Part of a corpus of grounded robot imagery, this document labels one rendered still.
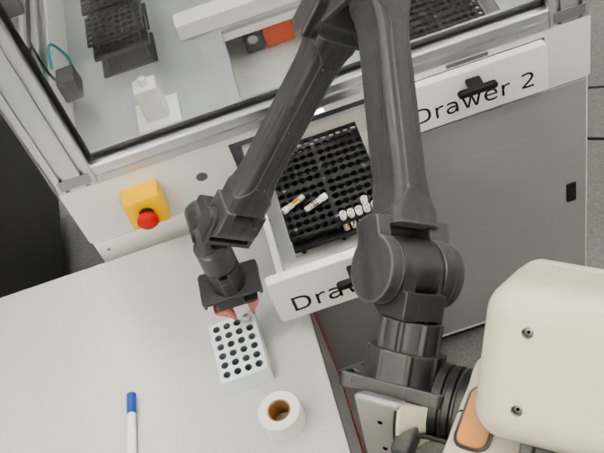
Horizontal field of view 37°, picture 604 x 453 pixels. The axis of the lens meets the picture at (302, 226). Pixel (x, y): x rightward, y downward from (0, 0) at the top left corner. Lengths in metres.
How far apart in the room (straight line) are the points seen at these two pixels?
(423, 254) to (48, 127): 0.82
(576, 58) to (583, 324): 1.06
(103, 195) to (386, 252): 0.86
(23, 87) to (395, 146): 0.73
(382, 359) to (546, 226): 1.21
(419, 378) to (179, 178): 0.86
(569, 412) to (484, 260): 1.34
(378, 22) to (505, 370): 0.47
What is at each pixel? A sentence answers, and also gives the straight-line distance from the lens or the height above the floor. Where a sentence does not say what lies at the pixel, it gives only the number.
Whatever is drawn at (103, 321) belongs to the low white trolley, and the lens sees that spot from 1.75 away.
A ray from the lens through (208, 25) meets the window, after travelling 1.54.
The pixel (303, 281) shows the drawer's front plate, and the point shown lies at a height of 0.91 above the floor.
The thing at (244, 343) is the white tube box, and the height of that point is 0.80.
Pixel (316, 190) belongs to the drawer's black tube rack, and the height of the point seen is 0.90.
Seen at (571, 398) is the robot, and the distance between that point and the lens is 0.83.
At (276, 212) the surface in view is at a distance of 1.67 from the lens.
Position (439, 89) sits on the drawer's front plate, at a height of 0.91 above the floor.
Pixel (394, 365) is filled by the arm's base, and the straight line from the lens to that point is 0.98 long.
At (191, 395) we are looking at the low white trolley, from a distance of 1.59.
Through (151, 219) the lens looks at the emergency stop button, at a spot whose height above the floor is 0.88.
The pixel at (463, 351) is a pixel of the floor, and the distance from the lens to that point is 2.41.
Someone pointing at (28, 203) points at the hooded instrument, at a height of 0.30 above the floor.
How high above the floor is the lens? 2.07
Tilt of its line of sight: 49 degrees down
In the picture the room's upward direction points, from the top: 21 degrees counter-clockwise
